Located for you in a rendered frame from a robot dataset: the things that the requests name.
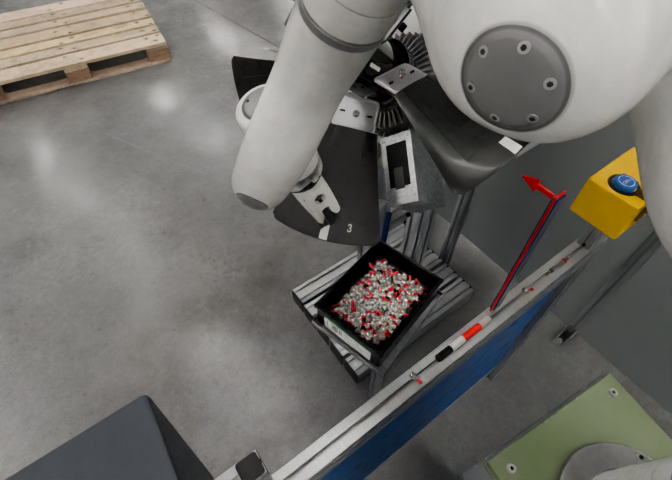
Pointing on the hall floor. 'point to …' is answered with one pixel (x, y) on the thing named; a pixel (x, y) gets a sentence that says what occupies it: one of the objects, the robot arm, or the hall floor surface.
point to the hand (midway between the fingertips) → (322, 217)
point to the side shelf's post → (456, 225)
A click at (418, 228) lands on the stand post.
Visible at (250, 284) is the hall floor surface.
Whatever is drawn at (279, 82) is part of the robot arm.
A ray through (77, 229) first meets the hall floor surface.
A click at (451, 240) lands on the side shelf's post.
